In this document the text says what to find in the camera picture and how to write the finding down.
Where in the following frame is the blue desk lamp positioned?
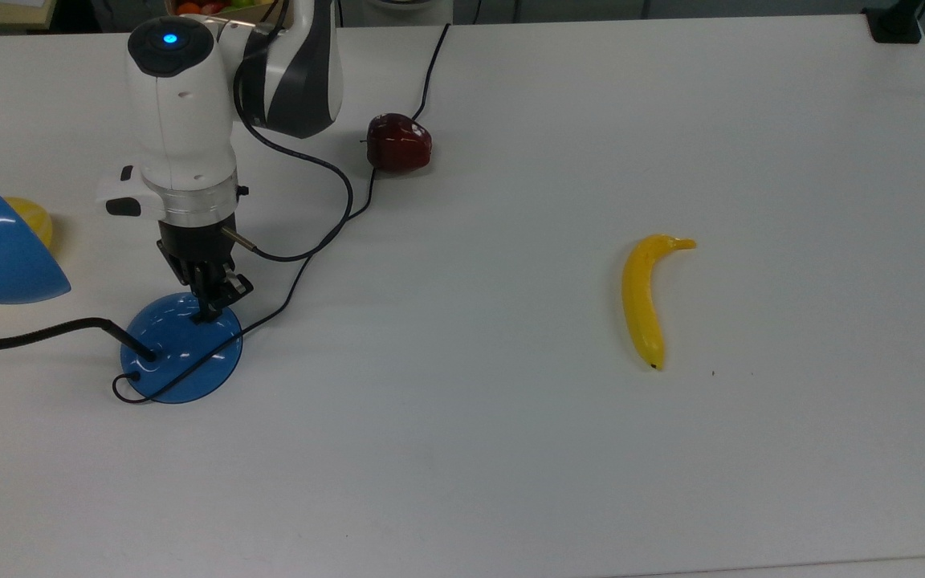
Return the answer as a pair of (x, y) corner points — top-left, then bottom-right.
(0, 177), (244, 405)

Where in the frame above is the dark red apple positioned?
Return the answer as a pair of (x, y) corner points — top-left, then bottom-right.
(361, 113), (434, 173)

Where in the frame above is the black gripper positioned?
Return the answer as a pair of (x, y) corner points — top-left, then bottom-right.
(157, 215), (255, 324)

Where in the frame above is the black lamp power cable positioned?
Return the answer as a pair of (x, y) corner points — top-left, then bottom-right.
(112, 23), (451, 404)

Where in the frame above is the yellow banana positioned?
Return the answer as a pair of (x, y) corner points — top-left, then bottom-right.
(621, 234), (698, 371)

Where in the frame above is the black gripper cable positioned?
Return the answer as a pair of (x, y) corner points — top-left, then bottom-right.
(220, 48), (355, 263)

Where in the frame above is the black table clamp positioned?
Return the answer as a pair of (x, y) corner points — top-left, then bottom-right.
(863, 0), (925, 45)

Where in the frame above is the yellow lemon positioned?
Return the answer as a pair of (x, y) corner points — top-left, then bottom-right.
(3, 197), (55, 248)

